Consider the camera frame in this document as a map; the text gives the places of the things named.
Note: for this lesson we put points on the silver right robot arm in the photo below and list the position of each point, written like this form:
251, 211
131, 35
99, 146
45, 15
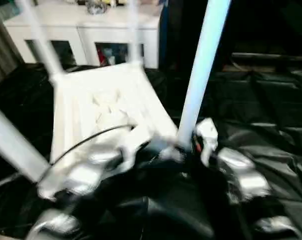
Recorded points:
248, 175

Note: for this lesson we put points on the red bottle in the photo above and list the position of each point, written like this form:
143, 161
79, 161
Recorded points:
101, 55

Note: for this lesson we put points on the white plastic table top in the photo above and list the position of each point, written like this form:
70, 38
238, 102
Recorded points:
90, 100

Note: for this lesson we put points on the black mat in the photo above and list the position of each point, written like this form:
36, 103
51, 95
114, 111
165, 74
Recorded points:
265, 112

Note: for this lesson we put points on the white sideboard cabinet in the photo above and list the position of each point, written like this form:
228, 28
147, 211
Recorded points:
78, 22

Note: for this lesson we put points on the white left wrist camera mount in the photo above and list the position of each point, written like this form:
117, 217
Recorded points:
130, 155

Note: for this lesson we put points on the grey brown curtain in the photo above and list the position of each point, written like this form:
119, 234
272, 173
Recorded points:
3, 50

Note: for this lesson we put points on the dark ornament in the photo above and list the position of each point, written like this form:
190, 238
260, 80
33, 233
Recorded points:
95, 7

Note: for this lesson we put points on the dark metal bar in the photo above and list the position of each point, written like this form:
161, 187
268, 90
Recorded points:
270, 56

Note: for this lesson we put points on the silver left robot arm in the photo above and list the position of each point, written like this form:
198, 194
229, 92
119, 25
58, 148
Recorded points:
83, 175

